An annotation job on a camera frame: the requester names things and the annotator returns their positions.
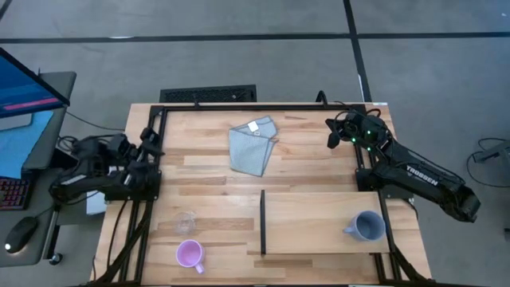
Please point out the black floor stand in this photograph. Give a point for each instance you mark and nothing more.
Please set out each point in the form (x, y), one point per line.
(496, 153)

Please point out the backlit computer keyboard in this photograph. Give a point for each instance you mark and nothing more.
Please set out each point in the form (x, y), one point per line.
(14, 193)

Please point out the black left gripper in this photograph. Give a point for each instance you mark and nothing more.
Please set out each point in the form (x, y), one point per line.
(127, 153)

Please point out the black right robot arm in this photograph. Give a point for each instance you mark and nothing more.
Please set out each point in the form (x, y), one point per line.
(422, 175)

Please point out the grey-blue waffle cloth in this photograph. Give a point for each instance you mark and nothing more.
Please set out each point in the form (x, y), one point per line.
(249, 151)

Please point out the purple plastic mug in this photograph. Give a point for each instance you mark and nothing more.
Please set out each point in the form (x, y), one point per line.
(189, 253)

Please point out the black computer mouse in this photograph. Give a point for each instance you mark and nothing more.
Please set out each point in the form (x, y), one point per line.
(20, 235)

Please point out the black caster wheel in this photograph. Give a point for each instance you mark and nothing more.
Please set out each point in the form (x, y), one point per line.
(56, 259)

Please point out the computer monitor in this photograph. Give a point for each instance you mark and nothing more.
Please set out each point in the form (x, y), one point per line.
(24, 87)

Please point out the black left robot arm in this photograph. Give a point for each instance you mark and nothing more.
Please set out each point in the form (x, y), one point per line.
(79, 175)

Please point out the wooden shelf board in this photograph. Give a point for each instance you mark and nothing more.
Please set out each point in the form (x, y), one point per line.
(311, 223)

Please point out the white cloth tag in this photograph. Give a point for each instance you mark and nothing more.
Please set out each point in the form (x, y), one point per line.
(253, 126)

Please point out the blue-grey ceramic mug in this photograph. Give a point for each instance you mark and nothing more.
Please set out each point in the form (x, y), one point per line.
(368, 227)

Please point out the clear glass cup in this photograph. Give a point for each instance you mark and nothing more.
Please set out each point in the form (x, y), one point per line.
(185, 223)

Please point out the black floor grate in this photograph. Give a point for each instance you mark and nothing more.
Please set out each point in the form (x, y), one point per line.
(207, 95)

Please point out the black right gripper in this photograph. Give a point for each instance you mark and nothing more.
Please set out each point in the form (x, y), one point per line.
(360, 127)

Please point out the grey computer desk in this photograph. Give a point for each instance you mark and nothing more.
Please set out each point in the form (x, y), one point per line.
(44, 135)

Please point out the black aluminium table frame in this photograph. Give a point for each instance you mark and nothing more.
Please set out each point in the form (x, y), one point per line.
(259, 107)

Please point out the white box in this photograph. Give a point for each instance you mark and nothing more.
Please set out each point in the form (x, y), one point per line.
(95, 205)

